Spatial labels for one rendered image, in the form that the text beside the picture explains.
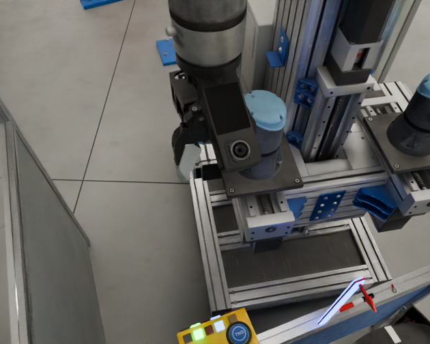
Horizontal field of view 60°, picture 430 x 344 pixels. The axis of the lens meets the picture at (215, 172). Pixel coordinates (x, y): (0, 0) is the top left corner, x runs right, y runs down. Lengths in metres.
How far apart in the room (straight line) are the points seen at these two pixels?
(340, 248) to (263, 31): 1.14
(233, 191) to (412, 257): 1.47
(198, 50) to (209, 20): 0.03
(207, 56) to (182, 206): 1.90
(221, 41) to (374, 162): 1.02
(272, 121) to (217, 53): 0.57
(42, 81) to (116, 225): 1.43
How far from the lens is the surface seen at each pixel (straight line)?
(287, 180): 1.10
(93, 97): 2.95
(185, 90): 0.46
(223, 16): 0.36
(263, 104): 0.96
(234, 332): 0.87
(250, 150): 0.41
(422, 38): 3.80
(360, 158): 1.33
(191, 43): 0.38
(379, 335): 0.83
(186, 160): 0.50
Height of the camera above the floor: 1.93
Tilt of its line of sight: 54 degrees down
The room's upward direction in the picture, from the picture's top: straight up
